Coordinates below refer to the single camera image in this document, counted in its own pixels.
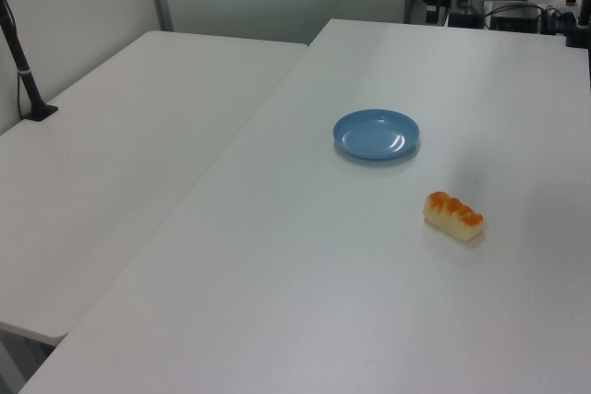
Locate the black electronics box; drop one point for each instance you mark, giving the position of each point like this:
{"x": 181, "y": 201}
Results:
{"x": 515, "y": 20}

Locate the black camera stand pole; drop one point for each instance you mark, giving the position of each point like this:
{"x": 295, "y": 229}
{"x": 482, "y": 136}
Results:
{"x": 20, "y": 66}

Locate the orange glazed bread loaf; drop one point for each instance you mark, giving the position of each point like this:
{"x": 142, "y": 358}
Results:
{"x": 452, "y": 218}

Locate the black clamp mount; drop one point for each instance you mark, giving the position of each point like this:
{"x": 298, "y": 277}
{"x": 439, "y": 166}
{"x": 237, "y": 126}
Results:
{"x": 577, "y": 34}

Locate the small black box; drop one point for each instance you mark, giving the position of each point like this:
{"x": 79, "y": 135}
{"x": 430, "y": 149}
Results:
{"x": 464, "y": 20}

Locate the adjoining white side table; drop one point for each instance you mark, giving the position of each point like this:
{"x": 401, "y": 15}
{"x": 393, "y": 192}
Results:
{"x": 115, "y": 158}

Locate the blue round plate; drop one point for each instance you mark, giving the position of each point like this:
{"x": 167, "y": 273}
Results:
{"x": 376, "y": 135}

